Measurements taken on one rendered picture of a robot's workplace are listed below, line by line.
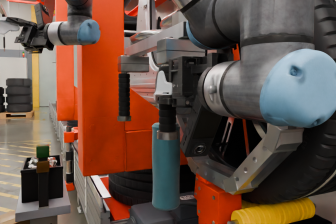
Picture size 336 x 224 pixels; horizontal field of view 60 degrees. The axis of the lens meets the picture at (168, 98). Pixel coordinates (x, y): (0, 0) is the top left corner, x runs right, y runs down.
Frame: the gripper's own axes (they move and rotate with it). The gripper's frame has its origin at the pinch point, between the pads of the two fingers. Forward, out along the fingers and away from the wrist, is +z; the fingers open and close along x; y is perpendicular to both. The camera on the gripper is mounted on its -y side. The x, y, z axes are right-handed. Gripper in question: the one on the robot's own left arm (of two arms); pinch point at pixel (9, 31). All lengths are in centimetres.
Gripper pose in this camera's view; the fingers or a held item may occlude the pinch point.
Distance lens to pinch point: 118.2
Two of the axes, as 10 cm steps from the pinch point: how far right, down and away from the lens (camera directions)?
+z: -9.5, -0.4, 3.2
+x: 2.9, 3.7, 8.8
